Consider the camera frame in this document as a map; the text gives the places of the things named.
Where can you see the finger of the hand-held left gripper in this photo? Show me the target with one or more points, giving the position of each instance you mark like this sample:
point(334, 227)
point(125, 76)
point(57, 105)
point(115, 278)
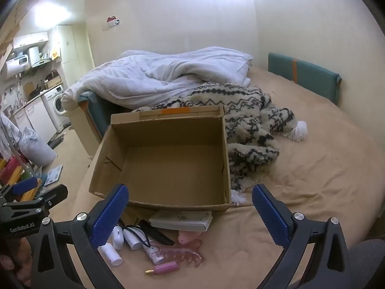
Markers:
point(25, 185)
point(55, 193)

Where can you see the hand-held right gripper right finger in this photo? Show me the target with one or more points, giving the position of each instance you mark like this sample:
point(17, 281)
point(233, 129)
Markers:
point(267, 216)

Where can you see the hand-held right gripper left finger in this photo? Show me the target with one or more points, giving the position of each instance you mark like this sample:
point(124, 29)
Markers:
point(109, 213)

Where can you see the white rounded case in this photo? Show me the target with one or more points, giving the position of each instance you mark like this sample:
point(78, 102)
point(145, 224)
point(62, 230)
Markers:
point(118, 237)

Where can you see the white power adapter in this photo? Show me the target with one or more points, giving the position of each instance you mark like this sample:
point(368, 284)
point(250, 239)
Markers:
point(132, 239)

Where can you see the white capped bottle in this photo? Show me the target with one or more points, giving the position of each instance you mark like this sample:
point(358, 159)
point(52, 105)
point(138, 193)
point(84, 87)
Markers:
point(111, 254)

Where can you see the small printed tube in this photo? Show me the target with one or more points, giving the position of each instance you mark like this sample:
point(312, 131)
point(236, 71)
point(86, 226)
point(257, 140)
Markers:
point(154, 253)

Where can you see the pink perfume bottle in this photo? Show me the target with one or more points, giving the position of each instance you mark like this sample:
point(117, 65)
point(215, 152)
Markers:
point(164, 268)

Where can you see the cardboard box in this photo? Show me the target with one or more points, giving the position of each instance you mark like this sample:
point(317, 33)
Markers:
point(53, 82)
point(168, 162)

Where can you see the pink hair claw clip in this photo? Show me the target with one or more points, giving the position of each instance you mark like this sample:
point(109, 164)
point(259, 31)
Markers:
point(189, 251)

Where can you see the person's left hand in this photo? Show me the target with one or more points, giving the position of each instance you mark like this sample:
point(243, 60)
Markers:
point(10, 266)

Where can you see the colourful wooden rack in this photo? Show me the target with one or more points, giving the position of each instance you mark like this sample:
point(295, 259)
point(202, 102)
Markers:
point(15, 176)

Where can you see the paper sheet on floor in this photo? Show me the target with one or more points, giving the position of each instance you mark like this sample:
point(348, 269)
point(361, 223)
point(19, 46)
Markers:
point(53, 174)

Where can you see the white plastic bag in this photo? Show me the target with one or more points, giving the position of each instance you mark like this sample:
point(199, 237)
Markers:
point(36, 150)

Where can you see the white kitchen cabinet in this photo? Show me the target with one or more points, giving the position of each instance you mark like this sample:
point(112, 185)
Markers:
point(33, 120)

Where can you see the white flat box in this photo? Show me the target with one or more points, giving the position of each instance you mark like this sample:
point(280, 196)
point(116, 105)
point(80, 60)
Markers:
point(180, 220)

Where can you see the white washing machine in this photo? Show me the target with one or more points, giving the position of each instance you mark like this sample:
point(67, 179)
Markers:
point(55, 104)

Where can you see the patterned fluffy blanket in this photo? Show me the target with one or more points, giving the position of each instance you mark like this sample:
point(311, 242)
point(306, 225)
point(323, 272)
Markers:
point(249, 117)

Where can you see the cardboard box on counter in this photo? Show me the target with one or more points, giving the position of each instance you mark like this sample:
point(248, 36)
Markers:
point(53, 82)

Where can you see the grey clothing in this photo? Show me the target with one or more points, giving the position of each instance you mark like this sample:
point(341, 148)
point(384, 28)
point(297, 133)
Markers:
point(368, 265)

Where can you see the white water heater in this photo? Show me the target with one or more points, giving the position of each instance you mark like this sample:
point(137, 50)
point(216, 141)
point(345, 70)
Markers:
point(16, 65)

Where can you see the white tall cupboard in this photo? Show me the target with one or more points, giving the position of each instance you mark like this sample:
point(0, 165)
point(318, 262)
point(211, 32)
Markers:
point(72, 54)

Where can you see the teal cushion with orange stripe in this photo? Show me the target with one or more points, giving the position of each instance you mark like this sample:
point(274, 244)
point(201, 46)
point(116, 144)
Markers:
point(312, 78)

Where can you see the white duvet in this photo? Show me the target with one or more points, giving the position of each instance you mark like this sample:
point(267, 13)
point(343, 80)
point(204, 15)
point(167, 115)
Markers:
point(156, 72)

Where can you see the white wall cupboard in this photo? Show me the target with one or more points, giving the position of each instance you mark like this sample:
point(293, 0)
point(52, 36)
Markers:
point(30, 39)

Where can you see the red and white wall fixture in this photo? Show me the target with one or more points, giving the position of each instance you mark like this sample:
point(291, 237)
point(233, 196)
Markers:
point(111, 21)

